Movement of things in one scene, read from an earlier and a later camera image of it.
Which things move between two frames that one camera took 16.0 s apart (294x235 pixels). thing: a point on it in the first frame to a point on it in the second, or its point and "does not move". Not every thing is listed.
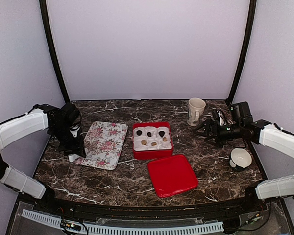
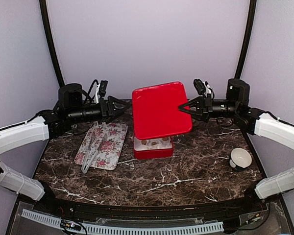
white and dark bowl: (240, 158) does not move
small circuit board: (70, 224) does not move
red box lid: (172, 175) to (156, 111)
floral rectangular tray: (104, 143) does not move
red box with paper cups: (152, 140) does not move
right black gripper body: (221, 133) to (208, 109)
